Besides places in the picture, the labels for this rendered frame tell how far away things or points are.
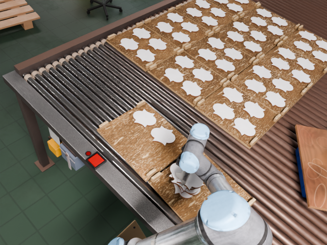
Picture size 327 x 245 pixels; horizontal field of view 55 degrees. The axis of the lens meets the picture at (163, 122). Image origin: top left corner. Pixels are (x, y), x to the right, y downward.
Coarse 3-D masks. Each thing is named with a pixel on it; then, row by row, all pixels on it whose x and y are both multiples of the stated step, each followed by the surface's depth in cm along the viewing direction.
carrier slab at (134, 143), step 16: (128, 112) 180; (112, 128) 172; (128, 128) 173; (144, 128) 174; (112, 144) 165; (128, 144) 166; (144, 144) 167; (160, 144) 168; (176, 144) 170; (128, 160) 160; (144, 160) 161; (160, 160) 162; (144, 176) 155
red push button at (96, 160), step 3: (93, 156) 160; (96, 156) 160; (99, 156) 160; (90, 159) 158; (93, 159) 158; (96, 159) 159; (99, 159) 159; (102, 159) 159; (93, 162) 157; (96, 162) 158; (99, 162) 158; (93, 165) 156; (96, 165) 156
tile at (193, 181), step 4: (180, 168) 150; (176, 172) 149; (180, 172) 149; (192, 176) 148; (196, 176) 149; (180, 180) 146; (188, 180) 147; (192, 180) 147; (196, 180) 147; (200, 180) 147; (184, 184) 145; (188, 184) 145; (192, 184) 146; (196, 184) 146; (200, 184) 146; (188, 188) 144; (196, 188) 145
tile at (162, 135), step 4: (156, 128) 174; (160, 128) 174; (164, 128) 174; (152, 132) 172; (156, 132) 172; (160, 132) 172; (164, 132) 173; (168, 132) 173; (152, 136) 170; (156, 136) 170; (160, 136) 171; (164, 136) 171; (168, 136) 171; (172, 136) 172; (156, 140) 168; (160, 140) 169; (164, 140) 169; (168, 140) 169; (172, 140) 170; (164, 144) 167
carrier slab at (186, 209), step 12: (168, 168) 159; (156, 180) 154; (168, 180) 155; (228, 180) 159; (168, 192) 151; (204, 192) 153; (240, 192) 155; (168, 204) 147; (180, 204) 147; (192, 204) 148; (252, 204) 152; (180, 216) 144; (192, 216) 144
